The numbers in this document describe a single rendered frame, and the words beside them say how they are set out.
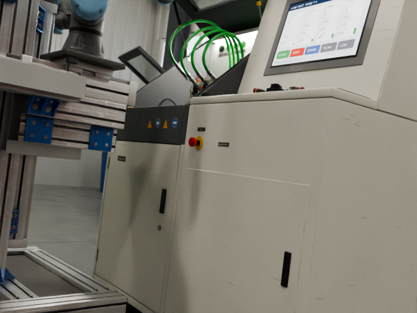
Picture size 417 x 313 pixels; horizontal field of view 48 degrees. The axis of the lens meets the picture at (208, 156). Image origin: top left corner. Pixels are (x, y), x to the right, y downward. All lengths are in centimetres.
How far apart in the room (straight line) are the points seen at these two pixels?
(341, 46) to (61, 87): 94
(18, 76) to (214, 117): 69
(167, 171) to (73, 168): 727
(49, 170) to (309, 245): 786
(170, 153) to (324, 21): 79
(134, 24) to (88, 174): 318
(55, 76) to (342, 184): 91
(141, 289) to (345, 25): 133
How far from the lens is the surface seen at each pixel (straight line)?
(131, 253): 217
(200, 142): 176
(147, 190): 207
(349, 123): 141
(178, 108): 193
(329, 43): 177
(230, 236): 159
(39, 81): 148
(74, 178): 919
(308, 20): 191
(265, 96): 153
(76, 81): 152
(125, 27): 986
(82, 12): 159
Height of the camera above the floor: 72
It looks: 1 degrees up
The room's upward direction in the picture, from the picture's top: 7 degrees clockwise
